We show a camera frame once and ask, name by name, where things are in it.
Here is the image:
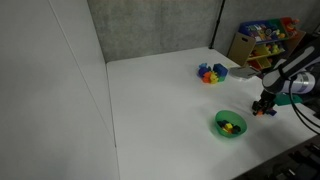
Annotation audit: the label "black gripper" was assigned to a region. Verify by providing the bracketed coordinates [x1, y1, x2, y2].
[252, 90, 276, 115]

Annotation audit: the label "small orange block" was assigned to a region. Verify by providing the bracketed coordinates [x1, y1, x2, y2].
[257, 111, 263, 116]

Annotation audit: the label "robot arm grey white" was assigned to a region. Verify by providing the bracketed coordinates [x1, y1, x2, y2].
[252, 38, 320, 115]

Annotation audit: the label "small blue block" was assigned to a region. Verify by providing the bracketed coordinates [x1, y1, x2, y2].
[267, 110, 277, 116]

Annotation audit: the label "green plastic bowl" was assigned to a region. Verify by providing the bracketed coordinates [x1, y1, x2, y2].
[211, 110, 247, 138]

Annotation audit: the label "small blocks inside bowl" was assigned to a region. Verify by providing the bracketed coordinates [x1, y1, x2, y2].
[218, 120, 241, 134]

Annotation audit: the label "large blue block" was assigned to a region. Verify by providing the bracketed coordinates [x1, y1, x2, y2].
[213, 63, 228, 77]

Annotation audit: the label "colourful large block pile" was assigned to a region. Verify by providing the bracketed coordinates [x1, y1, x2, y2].
[198, 63, 227, 84]

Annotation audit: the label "wooden toy shelf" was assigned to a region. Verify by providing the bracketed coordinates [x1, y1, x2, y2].
[227, 17, 306, 72]

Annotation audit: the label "black vertical pole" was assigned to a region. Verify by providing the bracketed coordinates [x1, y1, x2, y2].
[208, 0, 226, 49]

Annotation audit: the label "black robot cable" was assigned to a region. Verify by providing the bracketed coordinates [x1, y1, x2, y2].
[288, 77, 320, 135]

